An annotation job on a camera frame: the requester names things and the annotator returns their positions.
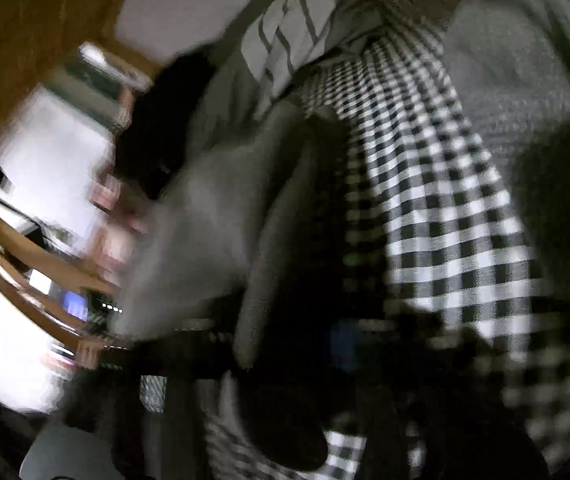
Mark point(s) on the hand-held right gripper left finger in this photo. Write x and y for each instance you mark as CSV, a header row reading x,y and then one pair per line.
x,y
185,355

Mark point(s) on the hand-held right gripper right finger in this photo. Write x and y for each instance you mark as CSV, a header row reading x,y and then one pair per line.
x,y
347,350

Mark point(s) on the grey garment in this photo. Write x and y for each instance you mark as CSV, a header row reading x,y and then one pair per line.
x,y
215,220

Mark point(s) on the red white striped cloth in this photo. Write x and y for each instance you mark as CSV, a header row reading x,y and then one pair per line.
x,y
112,220

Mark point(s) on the black white checked blanket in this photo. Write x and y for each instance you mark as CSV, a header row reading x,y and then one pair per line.
x,y
440,220

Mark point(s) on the wooden shelf unit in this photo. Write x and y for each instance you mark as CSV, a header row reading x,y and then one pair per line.
x,y
25,240

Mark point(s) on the black cartoon cat shirt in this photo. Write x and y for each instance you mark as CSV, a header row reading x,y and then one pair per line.
x,y
165,125

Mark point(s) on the grey fuzzy blanket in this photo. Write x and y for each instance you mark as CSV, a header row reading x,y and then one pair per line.
x,y
515,70

